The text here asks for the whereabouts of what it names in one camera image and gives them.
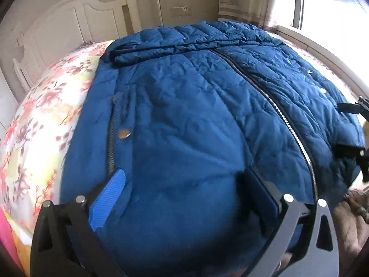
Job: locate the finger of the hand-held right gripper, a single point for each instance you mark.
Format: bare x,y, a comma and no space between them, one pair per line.
350,107
347,150

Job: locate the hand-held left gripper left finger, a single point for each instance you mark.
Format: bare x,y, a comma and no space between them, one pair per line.
107,199

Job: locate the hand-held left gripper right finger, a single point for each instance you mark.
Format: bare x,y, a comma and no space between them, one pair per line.
263,194

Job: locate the blue quilted jacket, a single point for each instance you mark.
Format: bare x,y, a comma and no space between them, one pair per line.
187,121

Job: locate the dark framed window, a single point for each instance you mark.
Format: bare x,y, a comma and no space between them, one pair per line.
331,8

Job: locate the pink cloth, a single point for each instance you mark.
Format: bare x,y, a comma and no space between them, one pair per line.
7,236

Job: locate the floral quilt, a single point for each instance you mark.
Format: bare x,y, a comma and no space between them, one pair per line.
46,106

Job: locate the white wardrobe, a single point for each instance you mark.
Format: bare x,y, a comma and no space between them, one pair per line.
7,101

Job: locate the patterned curtain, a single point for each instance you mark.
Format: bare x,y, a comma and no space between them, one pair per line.
250,0

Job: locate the white bed headboard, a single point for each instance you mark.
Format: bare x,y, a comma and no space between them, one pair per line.
86,14

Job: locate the white lamp pole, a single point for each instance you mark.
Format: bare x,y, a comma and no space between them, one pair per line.
158,5

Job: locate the wall power socket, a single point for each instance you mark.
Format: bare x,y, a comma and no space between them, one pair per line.
180,11

